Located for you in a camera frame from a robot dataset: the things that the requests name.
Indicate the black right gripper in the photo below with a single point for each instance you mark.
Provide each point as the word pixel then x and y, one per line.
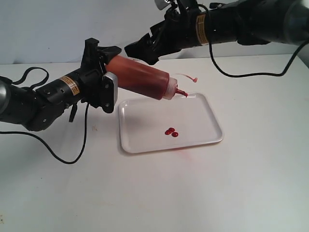
pixel 184 26

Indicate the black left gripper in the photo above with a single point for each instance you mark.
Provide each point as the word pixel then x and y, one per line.
pixel 87 83

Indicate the red sauce squeeze bottle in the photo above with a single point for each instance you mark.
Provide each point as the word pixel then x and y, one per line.
pixel 143 79

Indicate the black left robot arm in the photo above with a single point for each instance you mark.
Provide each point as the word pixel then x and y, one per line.
pixel 36 107

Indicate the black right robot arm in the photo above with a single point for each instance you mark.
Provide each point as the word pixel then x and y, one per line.
pixel 247 22

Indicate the red sauce blob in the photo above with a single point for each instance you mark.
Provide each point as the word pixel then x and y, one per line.
pixel 171 131

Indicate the white rectangular plastic tray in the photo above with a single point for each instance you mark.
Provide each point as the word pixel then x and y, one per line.
pixel 143 123

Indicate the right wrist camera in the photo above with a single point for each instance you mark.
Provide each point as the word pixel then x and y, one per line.
pixel 162 4

